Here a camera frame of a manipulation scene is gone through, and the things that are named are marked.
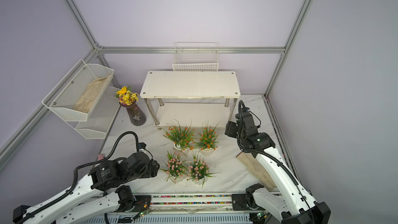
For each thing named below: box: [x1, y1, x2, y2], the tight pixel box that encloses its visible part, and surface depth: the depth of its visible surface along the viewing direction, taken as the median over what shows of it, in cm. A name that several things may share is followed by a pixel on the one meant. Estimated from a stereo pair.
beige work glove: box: [236, 151, 277, 191], surface depth 86 cm
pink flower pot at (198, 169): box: [186, 150, 222, 189], surface depth 73 cm
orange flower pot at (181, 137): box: [162, 118, 196, 158], surface depth 86 cm
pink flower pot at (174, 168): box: [159, 150, 189, 184], surface depth 73 cm
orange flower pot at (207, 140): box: [194, 120, 221, 157], surface depth 83 cm
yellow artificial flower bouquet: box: [114, 85, 140, 106], surface depth 90 cm
